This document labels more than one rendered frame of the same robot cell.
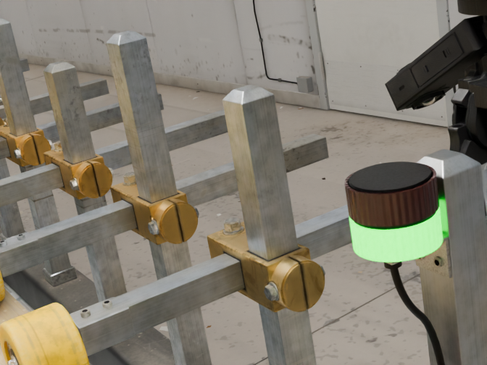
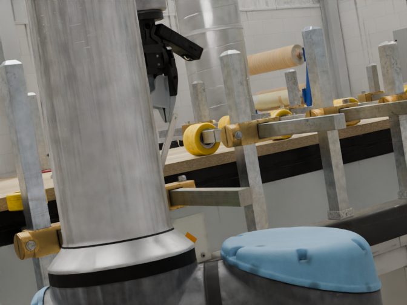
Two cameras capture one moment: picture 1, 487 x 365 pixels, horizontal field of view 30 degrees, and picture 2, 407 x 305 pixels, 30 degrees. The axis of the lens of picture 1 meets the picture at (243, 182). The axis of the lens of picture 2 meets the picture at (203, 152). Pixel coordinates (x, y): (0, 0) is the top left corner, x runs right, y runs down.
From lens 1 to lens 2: 181 cm
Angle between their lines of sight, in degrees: 85
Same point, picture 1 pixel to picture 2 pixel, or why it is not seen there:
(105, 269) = (397, 159)
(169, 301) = not seen: hidden behind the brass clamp
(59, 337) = (192, 131)
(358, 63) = not seen: outside the picture
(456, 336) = not seen: hidden behind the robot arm
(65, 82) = (383, 51)
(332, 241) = (275, 131)
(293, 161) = (399, 109)
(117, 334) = (210, 138)
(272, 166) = (229, 84)
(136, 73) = (307, 45)
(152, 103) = (313, 61)
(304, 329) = (243, 161)
